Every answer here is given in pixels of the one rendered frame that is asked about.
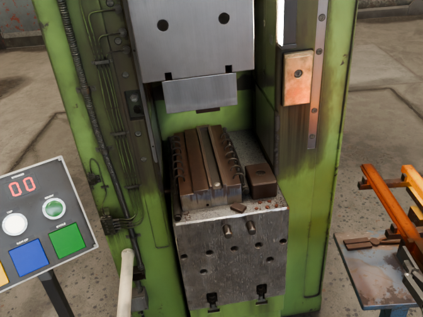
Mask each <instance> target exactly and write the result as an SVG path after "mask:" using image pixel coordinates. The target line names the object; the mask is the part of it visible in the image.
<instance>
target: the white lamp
mask: <svg viewBox="0 0 423 317"><path fill-rule="evenodd" d="M24 225H25V222H24V220H23V218H21V217H20V216H12V217H10V218H8V219H7V220H6V223H5V227H6V229H7V230H8V231H9V232H11V233H17V232H20V231H21V230H22V229H23V228H24Z"/></svg>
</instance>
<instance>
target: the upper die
mask: <svg viewBox="0 0 423 317"><path fill-rule="evenodd" d="M165 77H166V80H165V81H162V89H163V93H164V101H165V105H166V113H167V114H171V113H180V112H185V111H194V110H199V109H209V108H218V107H224V106H233V105H238V104H237V75H236V72H232V71H231V70H230V67H229V66H228V65H226V66H225V73H224V74H215V75H205V76H199V77H190V78H184V79H174V80H173V79H172V74H171V72H169V73H165Z"/></svg>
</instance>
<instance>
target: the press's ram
mask: <svg viewBox="0 0 423 317"><path fill-rule="evenodd" d="M127 6H128V12H129V16H130V22H131V26H132V32H133V38H134V42H135V48H136V52H137V58H138V64H139V68H140V75H141V78H142V83H150V82H159V81H165V80H166V77H165V73H169V72H171V74H172V79H173V80H174V79H184V78H190V77H199V76H205V75H215V74H224V73H225V66H226V65H228V66H229V67H230V70H231V71H232V72H240V71H245V70H254V0H127Z"/></svg>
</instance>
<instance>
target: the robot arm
mask: <svg viewBox="0 0 423 317"><path fill-rule="evenodd" d="M400 256H401V258H402V260H403V267H404V269H405V271H406V272H407V273H404V276H403V279H402V282H403V284H404V285H405V287H406V288H407V290H408V291H409V293H410V294H411V295H412V297H413V298H414V300H415V302H416V303H417V304H418V306H419V308H420V309H421V311H422V315H423V277H422V276H421V275H420V274H419V273H418V272H419V268H418V266H417V264H416V263H415V261H414V259H413V258H412V256H411V254H410V253H409V251H408V250H407V248H406V246H402V248H401V251H400Z"/></svg>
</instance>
